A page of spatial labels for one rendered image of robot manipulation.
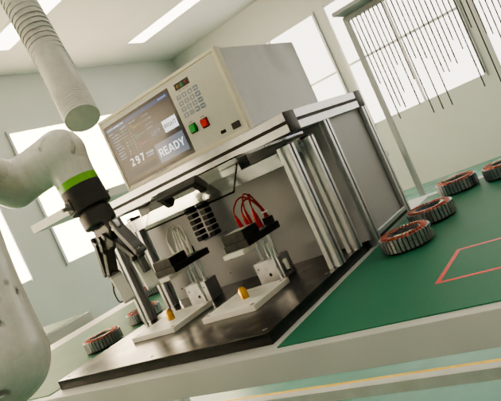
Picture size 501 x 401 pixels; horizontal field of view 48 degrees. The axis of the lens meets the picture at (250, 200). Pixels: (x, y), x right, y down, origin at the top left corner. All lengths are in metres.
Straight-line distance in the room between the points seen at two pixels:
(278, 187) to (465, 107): 6.22
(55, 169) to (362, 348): 0.75
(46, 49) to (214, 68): 1.61
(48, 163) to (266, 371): 0.64
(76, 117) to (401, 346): 2.04
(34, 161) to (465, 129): 6.67
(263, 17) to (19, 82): 3.46
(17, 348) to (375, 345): 0.47
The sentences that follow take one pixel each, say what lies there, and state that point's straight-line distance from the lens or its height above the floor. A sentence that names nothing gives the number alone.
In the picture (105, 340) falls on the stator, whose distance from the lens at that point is 1.66.
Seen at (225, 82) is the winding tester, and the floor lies 1.24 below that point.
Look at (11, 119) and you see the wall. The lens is 7.07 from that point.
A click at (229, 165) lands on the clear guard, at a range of 1.02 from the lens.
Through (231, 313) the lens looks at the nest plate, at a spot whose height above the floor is 0.78.
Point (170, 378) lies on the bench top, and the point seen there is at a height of 0.74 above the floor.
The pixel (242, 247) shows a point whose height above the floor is 0.88.
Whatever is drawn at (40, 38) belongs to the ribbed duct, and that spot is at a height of 2.00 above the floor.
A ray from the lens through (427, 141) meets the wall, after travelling 7.69.
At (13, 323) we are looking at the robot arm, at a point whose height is 0.97.
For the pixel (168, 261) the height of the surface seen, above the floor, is 0.91.
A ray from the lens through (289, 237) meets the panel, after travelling 1.43.
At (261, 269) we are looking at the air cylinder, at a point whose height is 0.81.
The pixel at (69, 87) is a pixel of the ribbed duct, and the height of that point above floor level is 1.72.
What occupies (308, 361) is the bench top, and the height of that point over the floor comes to 0.73.
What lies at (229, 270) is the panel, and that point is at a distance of 1.57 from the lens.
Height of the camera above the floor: 1.02
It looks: 2 degrees down
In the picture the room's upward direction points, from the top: 24 degrees counter-clockwise
